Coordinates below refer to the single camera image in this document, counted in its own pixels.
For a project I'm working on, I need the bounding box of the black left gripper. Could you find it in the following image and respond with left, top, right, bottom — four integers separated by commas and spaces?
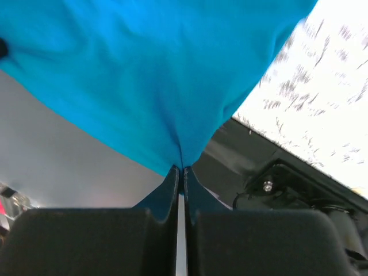
0, 38, 9, 59

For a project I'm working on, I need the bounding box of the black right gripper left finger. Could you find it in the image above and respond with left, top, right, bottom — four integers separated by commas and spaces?
1, 167, 179, 275

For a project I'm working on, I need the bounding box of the floral patterned table mat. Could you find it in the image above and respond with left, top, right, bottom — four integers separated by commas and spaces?
233, 1, 367, 197

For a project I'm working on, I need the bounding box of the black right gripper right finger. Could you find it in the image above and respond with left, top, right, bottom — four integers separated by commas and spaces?
183, 167, 357, 275

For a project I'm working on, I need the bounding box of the teal t shirt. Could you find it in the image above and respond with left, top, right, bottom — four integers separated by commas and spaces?
1, 1, 316, 175

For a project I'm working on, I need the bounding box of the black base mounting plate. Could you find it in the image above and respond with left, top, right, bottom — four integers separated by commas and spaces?
193, 119, 367, 230

